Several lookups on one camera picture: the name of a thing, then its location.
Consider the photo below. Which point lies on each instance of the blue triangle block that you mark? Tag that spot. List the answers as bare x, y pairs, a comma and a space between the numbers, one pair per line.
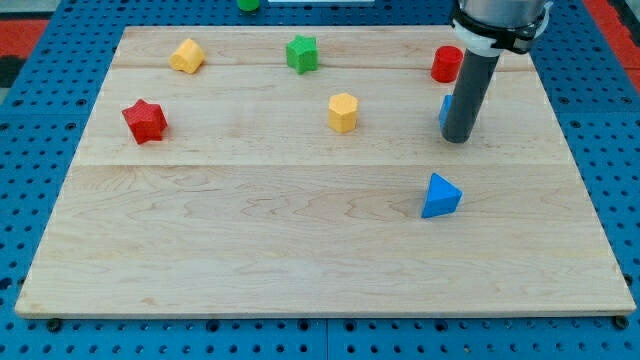
441, 198

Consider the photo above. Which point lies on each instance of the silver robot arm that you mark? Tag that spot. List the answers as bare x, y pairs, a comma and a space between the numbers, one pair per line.
489, 27

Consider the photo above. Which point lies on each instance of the wooden board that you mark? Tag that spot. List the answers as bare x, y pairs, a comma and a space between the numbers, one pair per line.
251, 206

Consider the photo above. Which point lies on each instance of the yellow hexagon block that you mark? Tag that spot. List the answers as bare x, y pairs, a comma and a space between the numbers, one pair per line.
343, 111

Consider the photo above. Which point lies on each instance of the green star block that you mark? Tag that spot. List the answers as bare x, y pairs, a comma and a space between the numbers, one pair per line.
302, 54

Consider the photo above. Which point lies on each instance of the blue block behind rod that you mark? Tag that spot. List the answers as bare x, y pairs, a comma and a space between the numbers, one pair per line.
444, 109

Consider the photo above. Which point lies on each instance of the red cylinder block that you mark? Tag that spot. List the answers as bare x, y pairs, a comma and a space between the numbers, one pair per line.
446, 64

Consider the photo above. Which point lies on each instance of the yellow heart block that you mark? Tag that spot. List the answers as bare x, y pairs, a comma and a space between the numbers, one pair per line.
188, 57

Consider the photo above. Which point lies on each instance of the red star block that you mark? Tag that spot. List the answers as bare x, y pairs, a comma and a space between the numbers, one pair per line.
146, 121

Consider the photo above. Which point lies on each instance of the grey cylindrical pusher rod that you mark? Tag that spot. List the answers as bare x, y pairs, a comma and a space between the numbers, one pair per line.
473, 80

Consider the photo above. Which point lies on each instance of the green block at top edge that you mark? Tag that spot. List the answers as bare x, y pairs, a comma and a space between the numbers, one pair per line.
248, 5

